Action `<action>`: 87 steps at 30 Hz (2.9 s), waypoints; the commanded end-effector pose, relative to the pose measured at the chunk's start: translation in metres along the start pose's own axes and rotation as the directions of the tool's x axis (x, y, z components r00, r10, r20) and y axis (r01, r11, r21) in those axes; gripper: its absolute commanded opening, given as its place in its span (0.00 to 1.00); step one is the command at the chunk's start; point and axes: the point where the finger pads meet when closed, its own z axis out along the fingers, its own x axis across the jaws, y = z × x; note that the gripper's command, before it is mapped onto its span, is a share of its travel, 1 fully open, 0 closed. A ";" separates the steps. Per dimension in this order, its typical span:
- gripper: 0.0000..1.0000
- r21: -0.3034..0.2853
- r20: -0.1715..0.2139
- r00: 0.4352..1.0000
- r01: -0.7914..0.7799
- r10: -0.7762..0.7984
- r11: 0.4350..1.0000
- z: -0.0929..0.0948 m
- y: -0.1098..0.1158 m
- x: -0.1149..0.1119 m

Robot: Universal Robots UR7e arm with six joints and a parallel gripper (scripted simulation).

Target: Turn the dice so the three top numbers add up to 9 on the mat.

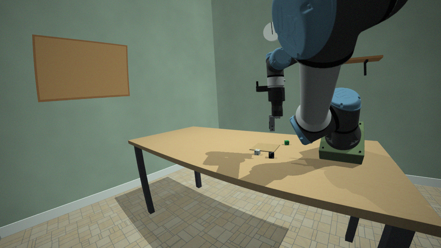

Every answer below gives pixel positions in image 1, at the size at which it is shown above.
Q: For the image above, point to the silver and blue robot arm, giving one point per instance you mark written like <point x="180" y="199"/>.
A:
<point x="321" y="36"/>

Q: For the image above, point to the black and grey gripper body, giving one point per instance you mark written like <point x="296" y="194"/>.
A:
<point x="276" y="93"/>

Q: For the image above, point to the tan square mat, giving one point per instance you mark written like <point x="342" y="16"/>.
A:
<point x="265" y="147"/>

